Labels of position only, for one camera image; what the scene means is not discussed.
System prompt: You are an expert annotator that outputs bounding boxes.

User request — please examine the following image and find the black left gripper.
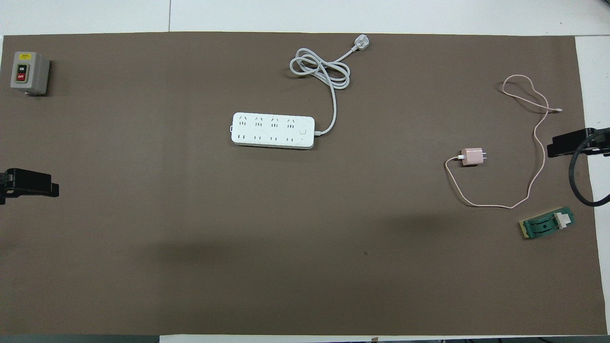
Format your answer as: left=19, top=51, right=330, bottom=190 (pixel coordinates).
left=0, top=168, right=60, bottom=205

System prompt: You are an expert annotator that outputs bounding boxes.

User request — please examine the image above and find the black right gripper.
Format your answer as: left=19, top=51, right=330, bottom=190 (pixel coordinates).
left=547, top=127, right=610, bottom=158

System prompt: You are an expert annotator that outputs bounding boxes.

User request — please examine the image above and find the pink charger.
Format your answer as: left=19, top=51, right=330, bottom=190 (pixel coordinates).
left=458, top=148, right=488, bottom=166

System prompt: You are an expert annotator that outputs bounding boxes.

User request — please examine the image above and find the pink charging cable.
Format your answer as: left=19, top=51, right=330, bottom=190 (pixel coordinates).
left=445, top=75, right=563, bottom=209

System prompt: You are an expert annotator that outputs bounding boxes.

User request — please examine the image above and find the white power strip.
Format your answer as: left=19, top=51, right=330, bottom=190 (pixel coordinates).
left=231, top=112, right=315, bottom=150

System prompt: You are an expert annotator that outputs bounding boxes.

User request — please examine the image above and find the brown table mat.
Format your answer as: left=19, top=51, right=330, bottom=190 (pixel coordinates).
left=0, top=31, right=608, bottom=336

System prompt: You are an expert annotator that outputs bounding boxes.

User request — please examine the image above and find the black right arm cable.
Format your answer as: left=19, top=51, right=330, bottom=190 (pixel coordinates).
left=570, top=128, right=610, bottom=207

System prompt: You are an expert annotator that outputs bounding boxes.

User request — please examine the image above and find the green knife switch block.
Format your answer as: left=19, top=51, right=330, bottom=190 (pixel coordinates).
left=519, top=206, right=575, bottom=239

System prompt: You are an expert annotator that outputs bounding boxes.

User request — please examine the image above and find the grey switch box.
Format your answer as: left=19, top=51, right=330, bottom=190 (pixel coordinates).
left=10, top=51, right=50, bottom=96

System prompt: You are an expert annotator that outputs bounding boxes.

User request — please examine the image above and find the white power strip cord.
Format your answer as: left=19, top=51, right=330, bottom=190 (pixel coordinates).
left=290, top=35, right=371, bottom=137

